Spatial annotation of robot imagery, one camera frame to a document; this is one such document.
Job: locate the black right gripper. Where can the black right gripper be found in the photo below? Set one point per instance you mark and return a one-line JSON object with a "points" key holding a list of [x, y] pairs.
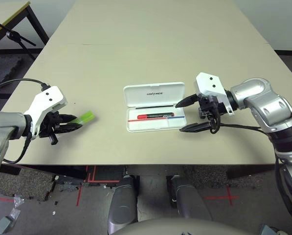
{"points": [[216, 107]]}

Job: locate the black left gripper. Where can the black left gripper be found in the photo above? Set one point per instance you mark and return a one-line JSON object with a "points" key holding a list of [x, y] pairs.
{"points": [[48, 124]]}

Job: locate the green highlighter pen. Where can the green highlighter pen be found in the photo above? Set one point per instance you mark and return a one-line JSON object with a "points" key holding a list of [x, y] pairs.
{"points": [[87, 117]]}

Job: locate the black marker with red cap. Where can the black marker with red cap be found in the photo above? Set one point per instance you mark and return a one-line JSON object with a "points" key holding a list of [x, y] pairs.
{"points": [[158, 115]]}

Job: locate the white plastic pencil case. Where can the white plastic pencil case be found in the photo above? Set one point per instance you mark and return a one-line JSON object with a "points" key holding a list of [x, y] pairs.
{"points": [[155, 94]]}

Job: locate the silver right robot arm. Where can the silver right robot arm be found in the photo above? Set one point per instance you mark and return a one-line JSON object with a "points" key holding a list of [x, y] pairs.
{"points": [[265, 102]]}

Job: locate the red floor tape lines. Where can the red floor tape lines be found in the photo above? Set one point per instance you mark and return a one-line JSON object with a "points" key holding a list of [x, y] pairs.
{"points": [[90, 181]]}

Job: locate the black foam floor mat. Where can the black foam floor mat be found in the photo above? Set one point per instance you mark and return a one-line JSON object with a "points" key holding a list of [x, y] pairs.
{"points": [[4, 71]]}

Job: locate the grey robot right leg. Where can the grey robot right leg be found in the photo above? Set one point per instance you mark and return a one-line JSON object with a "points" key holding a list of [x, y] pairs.
{"points": [[192, 200]]}

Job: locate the grey robot leg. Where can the grey robot leg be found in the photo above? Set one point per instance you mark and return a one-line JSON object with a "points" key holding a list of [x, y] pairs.
{"points": [[123, 208], [192, 200]]}

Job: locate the clear plastic bag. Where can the clear plastic bag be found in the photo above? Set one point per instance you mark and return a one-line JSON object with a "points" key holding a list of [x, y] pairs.
{"points": [[16, 208]]}

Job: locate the short red floor tape strip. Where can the short red floor tape strip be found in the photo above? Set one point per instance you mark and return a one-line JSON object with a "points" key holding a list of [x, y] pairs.
{"points": [[4, 199]]}

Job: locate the grey robot left leg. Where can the grey robot left leg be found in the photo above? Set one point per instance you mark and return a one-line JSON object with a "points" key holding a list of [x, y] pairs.
{"points": [[123, 208]]}

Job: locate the black tripod stand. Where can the black tripod stand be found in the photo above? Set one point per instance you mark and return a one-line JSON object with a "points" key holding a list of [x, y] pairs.
{"points": [[13, 36]]}

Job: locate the beige robot torso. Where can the beige robot torso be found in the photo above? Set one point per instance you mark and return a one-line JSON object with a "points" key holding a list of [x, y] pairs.
{"points": [[185, 228]]}

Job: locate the small grey blue box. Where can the small grey blue box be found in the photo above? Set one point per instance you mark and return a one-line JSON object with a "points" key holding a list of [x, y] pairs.
{"points": [[269, 230]]}

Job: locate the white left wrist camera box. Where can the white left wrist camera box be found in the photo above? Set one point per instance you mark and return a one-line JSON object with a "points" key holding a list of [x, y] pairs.
{"points": [[50, 100]]}

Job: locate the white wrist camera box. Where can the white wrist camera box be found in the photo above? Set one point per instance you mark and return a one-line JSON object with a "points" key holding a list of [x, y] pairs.
{"points": [[209, 84], [50, 100]]}

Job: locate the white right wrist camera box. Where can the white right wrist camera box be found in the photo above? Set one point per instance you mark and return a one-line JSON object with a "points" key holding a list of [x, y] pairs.
{"points": [[209, 84]]}

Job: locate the black table frame beam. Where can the black table frame beam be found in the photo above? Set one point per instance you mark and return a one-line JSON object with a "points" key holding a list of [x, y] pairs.
{"points": [[251, 169], [50, 169]]}

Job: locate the side table with black frame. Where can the side table with black frame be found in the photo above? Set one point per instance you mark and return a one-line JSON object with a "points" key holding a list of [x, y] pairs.
{"points": [[35, 22]]}

